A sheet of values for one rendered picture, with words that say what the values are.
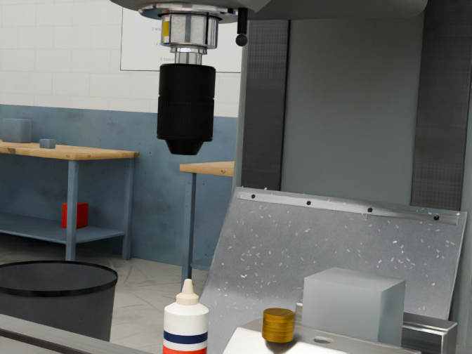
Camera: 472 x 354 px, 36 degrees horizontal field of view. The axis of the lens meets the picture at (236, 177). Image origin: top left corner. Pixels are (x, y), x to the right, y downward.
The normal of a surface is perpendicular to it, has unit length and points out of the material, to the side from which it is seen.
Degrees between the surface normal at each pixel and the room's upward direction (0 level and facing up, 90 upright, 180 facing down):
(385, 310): 90
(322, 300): 90
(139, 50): 90
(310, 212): 63
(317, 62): 90
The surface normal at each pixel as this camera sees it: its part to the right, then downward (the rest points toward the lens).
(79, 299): 0.65, 0.16
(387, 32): -0.50, 0.05
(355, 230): -0.41, -0.40
